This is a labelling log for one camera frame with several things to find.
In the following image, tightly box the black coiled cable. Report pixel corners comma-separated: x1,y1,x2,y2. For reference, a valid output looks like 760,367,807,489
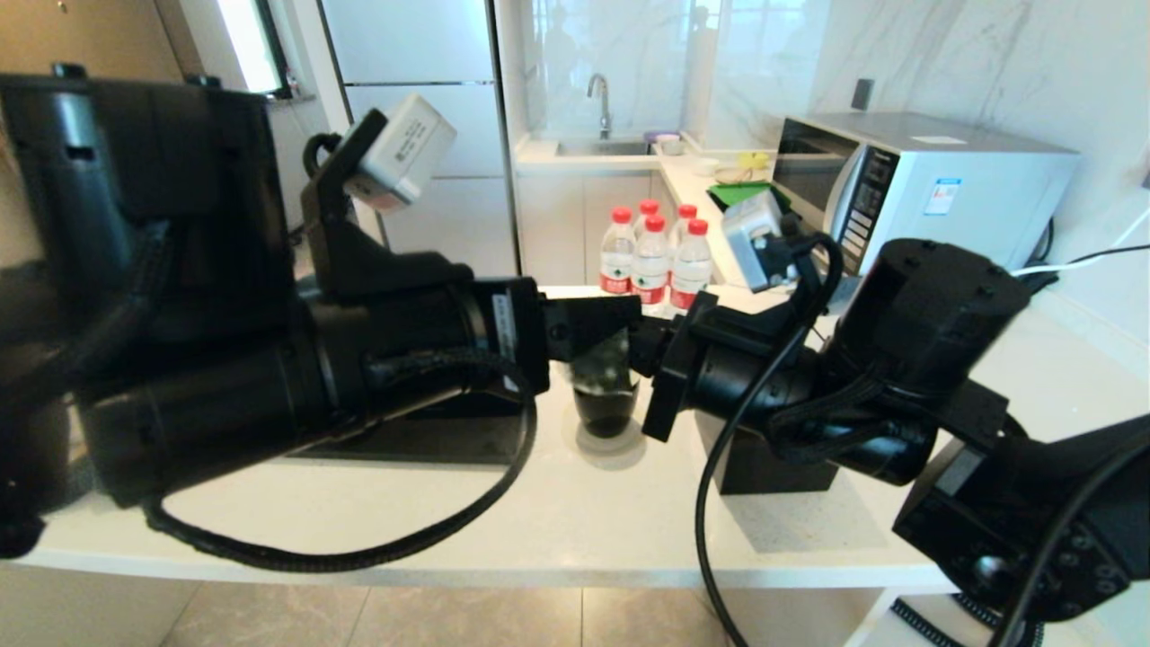
888,593,1048,647

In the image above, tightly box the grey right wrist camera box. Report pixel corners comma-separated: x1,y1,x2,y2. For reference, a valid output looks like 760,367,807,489
721,191,793,294

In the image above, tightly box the black rectangular serving tray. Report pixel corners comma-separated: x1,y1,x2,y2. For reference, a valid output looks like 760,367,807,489
287,395,533,466

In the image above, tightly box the bright window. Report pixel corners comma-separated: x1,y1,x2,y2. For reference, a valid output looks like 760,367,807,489
216,0,294,98

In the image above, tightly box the steel kitchen sink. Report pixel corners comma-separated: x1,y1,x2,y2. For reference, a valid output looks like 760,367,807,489
554,137,654,158

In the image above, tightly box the clear glass coaster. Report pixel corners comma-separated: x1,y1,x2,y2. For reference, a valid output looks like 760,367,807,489
575,421,648,456

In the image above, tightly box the thin black cable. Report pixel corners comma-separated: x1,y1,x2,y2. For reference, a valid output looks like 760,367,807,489
1065,244,1150,268

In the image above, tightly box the white refrigerator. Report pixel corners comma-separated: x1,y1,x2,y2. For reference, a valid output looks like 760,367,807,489
319,0,522,288

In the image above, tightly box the chrome sink faucet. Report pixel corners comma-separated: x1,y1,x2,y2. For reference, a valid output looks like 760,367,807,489
587,73,614,140

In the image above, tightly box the black cup white inside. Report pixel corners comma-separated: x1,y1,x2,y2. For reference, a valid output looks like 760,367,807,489
572,358,641,439

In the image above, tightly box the white kitchen base cabinet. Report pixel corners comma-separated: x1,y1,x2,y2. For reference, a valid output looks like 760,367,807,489
517,171,677,287

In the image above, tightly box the silver microwave oven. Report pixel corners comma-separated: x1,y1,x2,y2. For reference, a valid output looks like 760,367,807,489
769,111,1082,283

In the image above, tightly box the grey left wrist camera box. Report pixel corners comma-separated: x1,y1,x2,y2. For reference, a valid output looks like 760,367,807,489
346,93,457,215

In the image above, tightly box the black tissue box white top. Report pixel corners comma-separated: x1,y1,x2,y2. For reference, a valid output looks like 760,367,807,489
696,412,842,496

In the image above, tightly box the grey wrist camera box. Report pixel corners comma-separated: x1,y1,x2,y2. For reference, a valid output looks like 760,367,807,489
346,93,457,215
721,191,793,294

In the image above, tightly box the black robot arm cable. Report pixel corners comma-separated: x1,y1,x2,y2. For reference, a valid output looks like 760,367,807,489
695,232,1150,647
144,349,540,574

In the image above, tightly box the green plastic tray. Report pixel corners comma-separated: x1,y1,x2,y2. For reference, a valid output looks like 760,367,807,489
706,182,792,215

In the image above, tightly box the brown wooden door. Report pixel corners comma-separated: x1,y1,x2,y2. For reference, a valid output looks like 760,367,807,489
0,0,194,84

